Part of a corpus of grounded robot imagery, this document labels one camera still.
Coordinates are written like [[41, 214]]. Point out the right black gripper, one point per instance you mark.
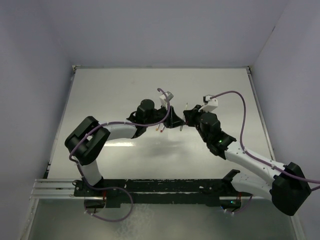
[[191, 114]]

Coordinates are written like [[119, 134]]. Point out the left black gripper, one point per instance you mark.
[[174, 121]]

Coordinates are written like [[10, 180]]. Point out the green-end marker pen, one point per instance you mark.
[[183, 118]]

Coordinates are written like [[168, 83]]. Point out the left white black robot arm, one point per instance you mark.
[[87, 141]]

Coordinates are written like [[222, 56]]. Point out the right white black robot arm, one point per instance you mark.
[[284, 185]]

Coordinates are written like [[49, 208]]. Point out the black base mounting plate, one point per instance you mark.
[[115, 192]]

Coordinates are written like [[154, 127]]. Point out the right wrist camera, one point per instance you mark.
[[210, 103]]

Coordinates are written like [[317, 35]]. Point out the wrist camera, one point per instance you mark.
[[210, 103], [165, 98]]

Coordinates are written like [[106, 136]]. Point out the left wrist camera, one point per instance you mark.
[[165, 98]]

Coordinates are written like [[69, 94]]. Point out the aluminium extrusion rail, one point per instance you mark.
[[52, 189]]

